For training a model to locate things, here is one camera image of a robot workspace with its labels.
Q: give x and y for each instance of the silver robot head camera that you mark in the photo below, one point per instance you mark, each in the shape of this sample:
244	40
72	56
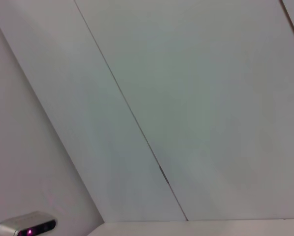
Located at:
26	225

